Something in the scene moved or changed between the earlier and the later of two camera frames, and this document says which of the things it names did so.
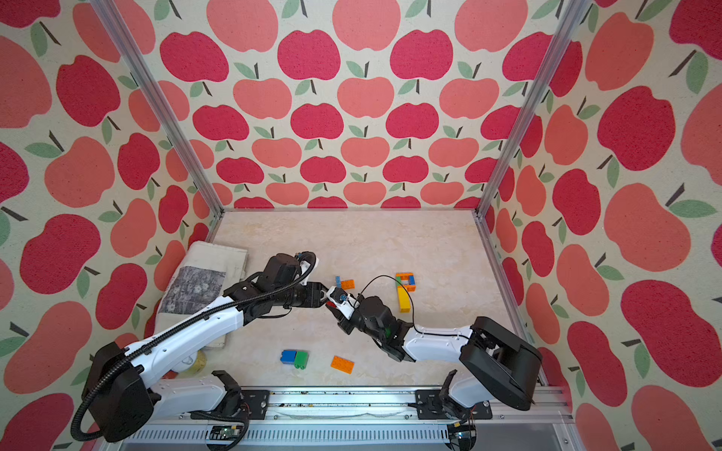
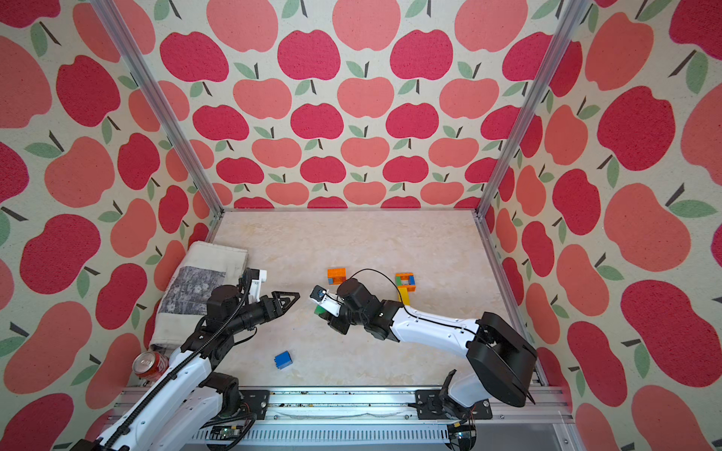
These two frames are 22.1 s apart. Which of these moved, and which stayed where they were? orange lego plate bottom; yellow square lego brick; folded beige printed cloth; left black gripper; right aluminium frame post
Moved: left black gripper; orange lego plate bottom
Stayed: right aluminium frame post; folded beige printed cloth; yellow square lego brick
